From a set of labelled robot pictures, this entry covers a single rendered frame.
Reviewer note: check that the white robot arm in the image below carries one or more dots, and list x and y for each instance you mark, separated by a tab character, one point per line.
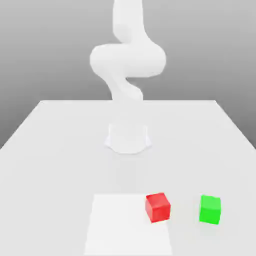
128	60

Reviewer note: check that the small red cube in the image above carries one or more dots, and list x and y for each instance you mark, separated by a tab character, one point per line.
158	208

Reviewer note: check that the small green cube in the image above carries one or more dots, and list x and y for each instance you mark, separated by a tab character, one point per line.
210	210

